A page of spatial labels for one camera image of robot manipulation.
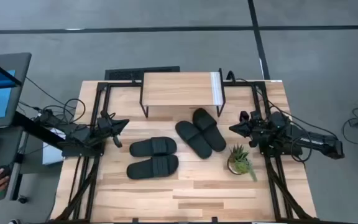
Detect thin black desk cable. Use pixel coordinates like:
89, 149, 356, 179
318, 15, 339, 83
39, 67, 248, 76
17, 76, 77, 114

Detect black cable loop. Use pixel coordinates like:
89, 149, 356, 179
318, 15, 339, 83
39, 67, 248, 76
226, 70, 254, 84

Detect grey side desk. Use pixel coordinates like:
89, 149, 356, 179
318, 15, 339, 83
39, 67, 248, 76
0, 126, 25, 203

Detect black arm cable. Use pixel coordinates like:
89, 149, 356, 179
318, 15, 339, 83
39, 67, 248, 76
42, 98, 86, 125

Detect white box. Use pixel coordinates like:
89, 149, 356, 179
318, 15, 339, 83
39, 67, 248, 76
42, 126, 67, 166

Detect black metal table frame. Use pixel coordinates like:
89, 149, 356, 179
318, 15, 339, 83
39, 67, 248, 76
50, 80, 319, 224

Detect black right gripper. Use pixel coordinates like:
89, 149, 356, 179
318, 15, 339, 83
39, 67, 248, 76
228, 110, 272, 148

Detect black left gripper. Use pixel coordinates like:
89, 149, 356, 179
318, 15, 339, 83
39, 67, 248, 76
95, 109, 131, 149

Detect wooden shelf black metal legs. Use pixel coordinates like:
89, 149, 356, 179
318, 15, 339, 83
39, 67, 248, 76
139, 67, 227, 119

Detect grey computer monitor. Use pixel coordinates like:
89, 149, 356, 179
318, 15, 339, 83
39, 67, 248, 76
0, 52, 32, 130

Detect black slide sandal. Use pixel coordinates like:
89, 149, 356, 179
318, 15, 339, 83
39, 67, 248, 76
175, 120, 213, 160
192, 107, 227, 153
126, 154, 180, 180
129, 136, 178, 157

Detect potted green succulent plant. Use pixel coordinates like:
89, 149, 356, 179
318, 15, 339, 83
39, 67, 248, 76
227, 143, 259, 183

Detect black computer mouse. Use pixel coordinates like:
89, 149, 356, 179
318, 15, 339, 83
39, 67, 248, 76
0, 166, 12, 201

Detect black support beam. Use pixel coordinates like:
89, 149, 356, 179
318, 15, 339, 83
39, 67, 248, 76
11, 111, 67, 150

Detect black floor vent grille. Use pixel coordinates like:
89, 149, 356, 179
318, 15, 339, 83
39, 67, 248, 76
104, 65, 181, 82

